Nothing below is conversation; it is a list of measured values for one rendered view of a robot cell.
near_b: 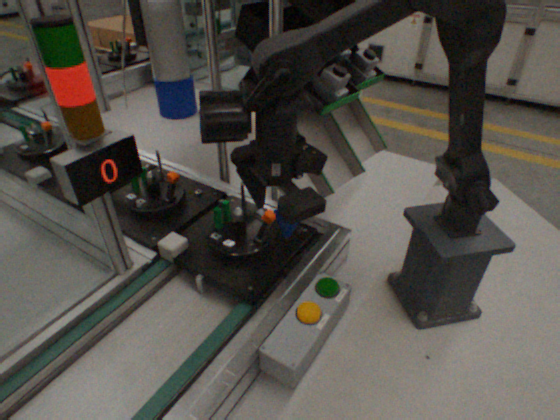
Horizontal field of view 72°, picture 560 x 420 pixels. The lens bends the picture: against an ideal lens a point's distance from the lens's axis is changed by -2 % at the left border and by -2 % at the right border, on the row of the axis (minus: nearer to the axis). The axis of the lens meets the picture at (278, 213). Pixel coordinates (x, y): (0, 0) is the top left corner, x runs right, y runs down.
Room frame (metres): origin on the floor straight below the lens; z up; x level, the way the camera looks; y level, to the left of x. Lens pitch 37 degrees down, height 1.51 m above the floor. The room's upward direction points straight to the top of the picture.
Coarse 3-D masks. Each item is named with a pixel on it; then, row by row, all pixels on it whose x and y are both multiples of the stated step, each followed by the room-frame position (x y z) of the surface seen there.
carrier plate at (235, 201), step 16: (240, 208) 0.73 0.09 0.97; (256, 208) 0.73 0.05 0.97; (208, 224) 0.67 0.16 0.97; (272, 224) 0.67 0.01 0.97; (304, 224) 0.67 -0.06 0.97; (192, 240) 0.62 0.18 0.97; (288, 240) 0.62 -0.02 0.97; (304, 240) 0.62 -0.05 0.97; (160, 256) 0.59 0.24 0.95; (176, 256) 0.57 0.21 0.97; (192, 256) 0.57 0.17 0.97; (208, 256) 0.57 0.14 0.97; (272, 256) 0.57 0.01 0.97; (288, 256) 0.57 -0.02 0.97; (192, 272) 0.54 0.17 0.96; (208, 272) 0.52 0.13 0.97; (224, 272) 0.52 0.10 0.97; (240, 272) 0.52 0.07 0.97; (256, 272) 0.52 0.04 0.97; (272, 272) 0.52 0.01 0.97; (224, 288) 0.49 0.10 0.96; (240, 288) 0.48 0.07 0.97; (256, 288) 0.48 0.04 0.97
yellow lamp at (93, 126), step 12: (60, 108) 0.51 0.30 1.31; (72, 108) 0.50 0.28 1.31; (84, 108) 0.51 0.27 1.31; (96, 108) 0.53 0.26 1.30; (72, 120) 0.50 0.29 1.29; (84, 120) 0.51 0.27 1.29; (96, 120) 0.52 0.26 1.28; (72, 132) 0.50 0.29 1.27; (84, 132) 0.50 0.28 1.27; (96, 132) 0.51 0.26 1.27
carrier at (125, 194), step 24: (144, 168) 0.80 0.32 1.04; (120, 192) 0.80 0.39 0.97; (144, 192) 0.77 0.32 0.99; (192, 192) 0.80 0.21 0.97; (216, 192) 0.80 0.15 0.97; (120, 216) 0.70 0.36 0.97; (144, 216) 0.69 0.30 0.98; (168, 216) 0.70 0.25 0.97; (192, 216) 0.70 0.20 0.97; (144, 240) 0.62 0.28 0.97
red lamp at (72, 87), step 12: (48, 72) 0.51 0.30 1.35; (60, 72) 0.50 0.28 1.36; (72, 72) 0.51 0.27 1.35; (84, 72) 0.52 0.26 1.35; (60, 84) 0.50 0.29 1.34; (72, 84) 0.51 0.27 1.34; (84, 84) 0.52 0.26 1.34; (60, 96) 0.50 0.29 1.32; (72, 96) 0.50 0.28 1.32; (84, 96) 0.51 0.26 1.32
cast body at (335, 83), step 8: (336, 64) 0.83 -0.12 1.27; (328, 72) 0.80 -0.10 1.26; (336, 72) 0.79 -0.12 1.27; (344, 72) 0.79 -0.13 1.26; (312, 80) 0.84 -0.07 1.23; (320, 80) 0.81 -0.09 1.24; (328, 80) 0.79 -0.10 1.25; (336, 80) 0.78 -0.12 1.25; (344, 80) 0.79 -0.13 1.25; (312, 88) 0.82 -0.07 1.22; (320, 88) 0.81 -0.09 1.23; (328, 88) 0.80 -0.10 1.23; (336, 88) 0.78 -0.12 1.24; (344, 88) 0.81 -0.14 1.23; (320, 96) 0.81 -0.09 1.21; (328, 96) 0.79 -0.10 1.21; (336, 96) 0.78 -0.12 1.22; (344, 96) 0.81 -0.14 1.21
